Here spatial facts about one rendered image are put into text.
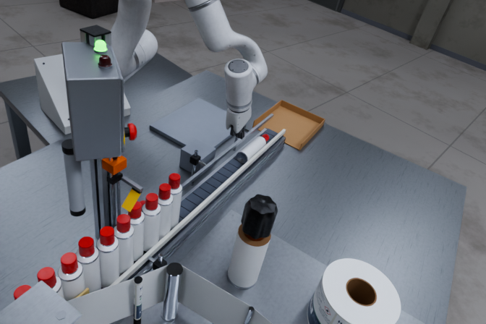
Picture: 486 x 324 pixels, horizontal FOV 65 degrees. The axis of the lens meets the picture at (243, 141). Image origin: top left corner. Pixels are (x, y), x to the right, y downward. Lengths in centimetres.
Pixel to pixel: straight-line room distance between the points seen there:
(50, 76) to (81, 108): 99
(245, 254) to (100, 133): 48
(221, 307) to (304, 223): 58
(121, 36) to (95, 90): 61
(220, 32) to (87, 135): 49
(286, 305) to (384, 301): 26
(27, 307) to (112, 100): 40
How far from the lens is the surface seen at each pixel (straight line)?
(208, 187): 139
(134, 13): 128
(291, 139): 183
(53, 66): 178
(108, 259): 102
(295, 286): 120
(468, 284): 289
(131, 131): 85
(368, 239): 149
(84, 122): 80
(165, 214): 112
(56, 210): 140
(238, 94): 117
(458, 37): 701
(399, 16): 726
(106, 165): 99
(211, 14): 109
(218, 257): 120
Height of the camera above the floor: 183
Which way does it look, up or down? 35 degrees down
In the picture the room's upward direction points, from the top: 12 degrees clockwise
